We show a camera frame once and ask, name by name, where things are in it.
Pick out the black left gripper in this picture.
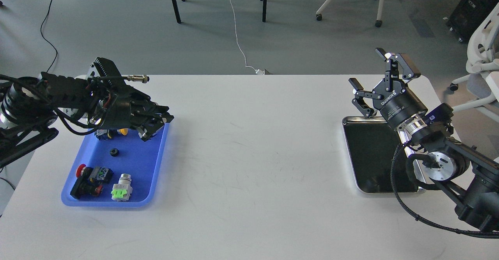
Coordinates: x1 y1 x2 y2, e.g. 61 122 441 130
93 85 174 141

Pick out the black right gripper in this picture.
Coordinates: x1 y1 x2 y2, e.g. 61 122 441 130
348 48 428 130

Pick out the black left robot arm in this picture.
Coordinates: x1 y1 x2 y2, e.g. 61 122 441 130
1 57 173 168

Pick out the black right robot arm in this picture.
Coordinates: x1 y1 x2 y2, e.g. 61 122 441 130
349 48 499 239

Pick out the blue plastic tray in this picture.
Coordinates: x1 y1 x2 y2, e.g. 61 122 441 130
61 124 169 207

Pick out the silver metal tray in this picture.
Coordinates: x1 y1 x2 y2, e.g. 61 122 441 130
342 116 425 194

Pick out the red emergency stop button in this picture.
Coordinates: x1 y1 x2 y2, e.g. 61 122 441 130
76 164 113 184

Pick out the black red push button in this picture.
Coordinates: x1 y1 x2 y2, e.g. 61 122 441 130
70 176 103 200

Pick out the white office chair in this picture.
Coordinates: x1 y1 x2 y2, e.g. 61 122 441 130
449 5 499 122

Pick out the black equipment case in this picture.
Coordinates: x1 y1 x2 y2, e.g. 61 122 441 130
447 0 498 42

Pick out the yellow push button switch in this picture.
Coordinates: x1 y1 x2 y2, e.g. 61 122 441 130
95 127 129 141

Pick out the green silver indicator switch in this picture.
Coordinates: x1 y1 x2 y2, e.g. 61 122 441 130
111 173 133 202

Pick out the black floor cable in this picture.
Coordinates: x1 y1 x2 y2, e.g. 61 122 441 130
33 0 90 73

